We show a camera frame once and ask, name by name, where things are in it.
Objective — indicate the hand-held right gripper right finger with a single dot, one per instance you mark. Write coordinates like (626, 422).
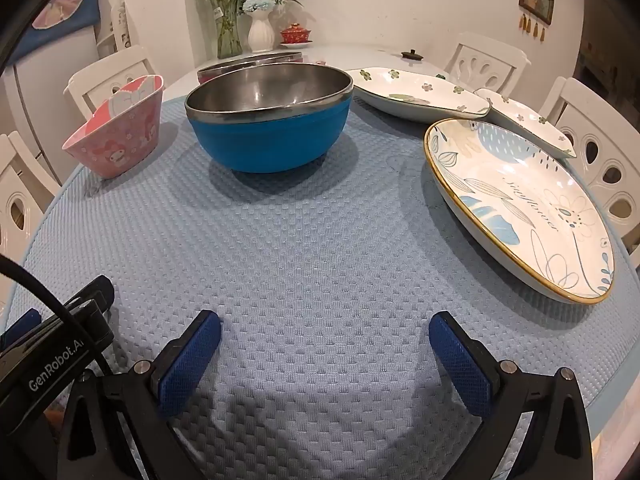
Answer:
(460, 365)

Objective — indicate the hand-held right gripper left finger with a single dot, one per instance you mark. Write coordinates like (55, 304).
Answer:
(187, 365)

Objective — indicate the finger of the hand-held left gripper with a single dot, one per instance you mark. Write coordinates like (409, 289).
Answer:
(20, 327)
(97, 292)

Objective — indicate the pink cartoon bowl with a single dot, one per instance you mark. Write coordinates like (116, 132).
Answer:
(120, 145)

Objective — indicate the round gold-rimmed plate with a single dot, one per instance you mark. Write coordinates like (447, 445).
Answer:
(515, 200)

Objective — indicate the pink steel bowl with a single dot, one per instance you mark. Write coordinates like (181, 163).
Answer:
(210, 74)

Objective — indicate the small hexagonal floral plate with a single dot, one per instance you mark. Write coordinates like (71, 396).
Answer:
(525, 120)

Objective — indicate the large hexagonal floral plate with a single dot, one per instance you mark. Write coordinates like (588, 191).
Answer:
(400, 90)

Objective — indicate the white dining chair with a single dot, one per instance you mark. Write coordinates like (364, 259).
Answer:
(480, 62)
(600, 125)
(20, 180)
(100, 77)

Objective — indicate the blue waffle table mat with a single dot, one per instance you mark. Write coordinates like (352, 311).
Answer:
(310, 260)

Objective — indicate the white fridge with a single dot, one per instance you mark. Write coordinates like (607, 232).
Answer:
(50, 95)

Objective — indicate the white corner shelf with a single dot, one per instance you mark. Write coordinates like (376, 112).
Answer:
(120, 22)

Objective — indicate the blue cloth cover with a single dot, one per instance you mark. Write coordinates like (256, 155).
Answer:
(65, 15)

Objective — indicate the glass vase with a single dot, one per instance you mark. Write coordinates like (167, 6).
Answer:
(227, 35)

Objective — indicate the white ribbed vase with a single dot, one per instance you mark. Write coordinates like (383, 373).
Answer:
(261, 32)

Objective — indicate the black lid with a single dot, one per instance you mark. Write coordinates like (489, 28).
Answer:
(412, 55)

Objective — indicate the red lidded teacup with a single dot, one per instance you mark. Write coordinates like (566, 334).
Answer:
(295, 35)

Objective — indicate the small framed flower picture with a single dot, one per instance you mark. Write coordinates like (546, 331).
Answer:
(536, 1)

